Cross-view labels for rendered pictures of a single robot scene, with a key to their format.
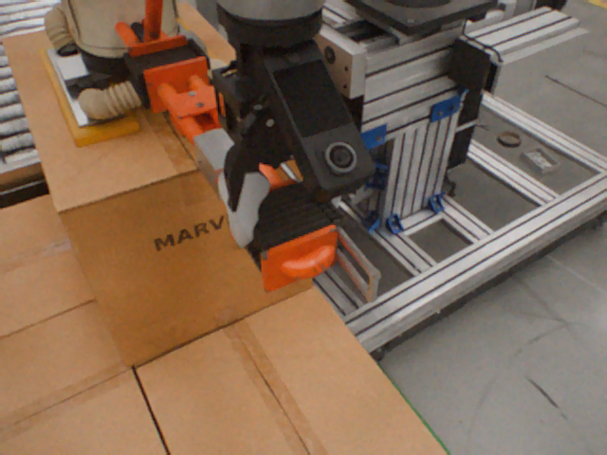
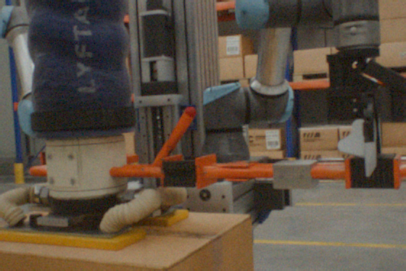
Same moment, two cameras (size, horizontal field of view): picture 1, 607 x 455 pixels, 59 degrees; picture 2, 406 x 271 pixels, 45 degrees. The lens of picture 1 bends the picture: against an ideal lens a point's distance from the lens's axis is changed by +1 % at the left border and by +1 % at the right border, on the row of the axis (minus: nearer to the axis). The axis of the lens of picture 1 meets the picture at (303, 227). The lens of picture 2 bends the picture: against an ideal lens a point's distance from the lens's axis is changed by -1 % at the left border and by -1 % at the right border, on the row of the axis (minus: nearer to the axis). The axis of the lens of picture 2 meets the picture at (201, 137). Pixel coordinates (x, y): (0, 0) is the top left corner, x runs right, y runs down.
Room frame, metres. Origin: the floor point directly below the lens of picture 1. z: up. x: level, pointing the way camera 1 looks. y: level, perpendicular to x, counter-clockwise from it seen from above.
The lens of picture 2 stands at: (-0.15, 0.74, 1.18)
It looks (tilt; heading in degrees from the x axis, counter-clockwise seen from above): 3 degrees down; 324
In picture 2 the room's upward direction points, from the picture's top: 3 degrees counter-clockwise
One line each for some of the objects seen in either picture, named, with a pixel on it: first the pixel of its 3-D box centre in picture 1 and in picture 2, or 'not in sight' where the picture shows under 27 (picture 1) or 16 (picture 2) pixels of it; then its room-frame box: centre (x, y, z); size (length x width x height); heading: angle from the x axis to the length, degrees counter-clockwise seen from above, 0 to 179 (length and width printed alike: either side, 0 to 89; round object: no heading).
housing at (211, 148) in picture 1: (231, 160); (296, 174); (0.48, 0.08, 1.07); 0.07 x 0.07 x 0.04; 28
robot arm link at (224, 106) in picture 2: not in sight; (225, 105); (1.04, -0.22, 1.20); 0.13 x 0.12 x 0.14; 60
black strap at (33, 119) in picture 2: not in sight; (85, 118); (0.89, 0.30, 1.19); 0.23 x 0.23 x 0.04
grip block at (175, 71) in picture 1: (170, 72); (189, 170); (0.67, 0.18, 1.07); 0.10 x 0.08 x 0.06; 118
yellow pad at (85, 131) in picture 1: (82, 78); (62, 227); (0.84, 0.39, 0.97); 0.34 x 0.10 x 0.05; 28
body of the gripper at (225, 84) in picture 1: (271, 81); (354, 86); (0.38, 0.03, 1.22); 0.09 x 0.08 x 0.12; 28
